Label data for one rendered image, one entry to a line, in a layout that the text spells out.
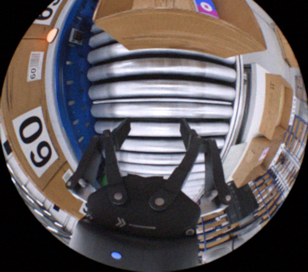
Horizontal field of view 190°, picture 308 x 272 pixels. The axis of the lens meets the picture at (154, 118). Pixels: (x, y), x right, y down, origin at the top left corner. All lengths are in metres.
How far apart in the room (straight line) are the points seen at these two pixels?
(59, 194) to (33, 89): 0.31
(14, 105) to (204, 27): 0.39
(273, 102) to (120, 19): 0.54
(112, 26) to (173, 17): 0.09
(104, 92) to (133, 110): 0.11
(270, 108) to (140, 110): 0.54
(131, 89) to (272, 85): 0.56
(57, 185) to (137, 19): 0.44
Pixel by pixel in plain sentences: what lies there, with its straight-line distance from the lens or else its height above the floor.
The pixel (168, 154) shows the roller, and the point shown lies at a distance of 0.38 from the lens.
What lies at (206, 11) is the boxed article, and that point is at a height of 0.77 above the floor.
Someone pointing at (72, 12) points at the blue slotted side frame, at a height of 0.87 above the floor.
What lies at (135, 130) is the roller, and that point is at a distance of 0.31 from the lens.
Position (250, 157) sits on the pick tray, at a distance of 0.57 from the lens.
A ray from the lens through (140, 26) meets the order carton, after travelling 0.17.
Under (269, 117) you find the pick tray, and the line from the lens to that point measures 0.53.
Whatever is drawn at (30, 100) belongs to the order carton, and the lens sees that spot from 0.31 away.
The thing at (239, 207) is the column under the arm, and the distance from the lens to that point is 0.76.
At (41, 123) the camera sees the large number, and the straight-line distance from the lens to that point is 0.32.
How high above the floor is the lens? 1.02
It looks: 69 degrees down
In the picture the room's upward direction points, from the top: 169 degrees counter-clockwise
